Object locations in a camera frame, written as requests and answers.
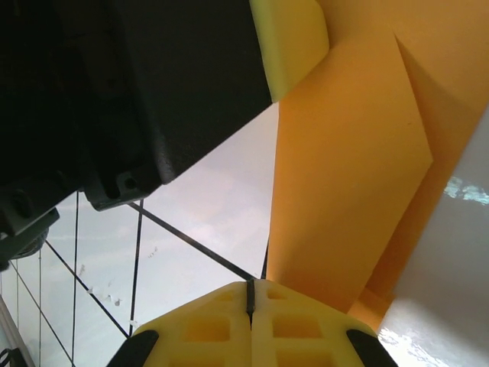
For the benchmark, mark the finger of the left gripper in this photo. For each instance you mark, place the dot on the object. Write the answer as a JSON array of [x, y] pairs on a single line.
[[294, 46]]

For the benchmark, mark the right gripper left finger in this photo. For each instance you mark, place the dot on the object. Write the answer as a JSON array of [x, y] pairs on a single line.
[[206, 336]]

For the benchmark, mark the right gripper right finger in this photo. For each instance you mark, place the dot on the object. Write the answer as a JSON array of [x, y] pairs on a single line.
[[305, 336]]

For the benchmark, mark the orange cloth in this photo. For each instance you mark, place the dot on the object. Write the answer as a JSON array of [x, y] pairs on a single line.
[[363, 172]]

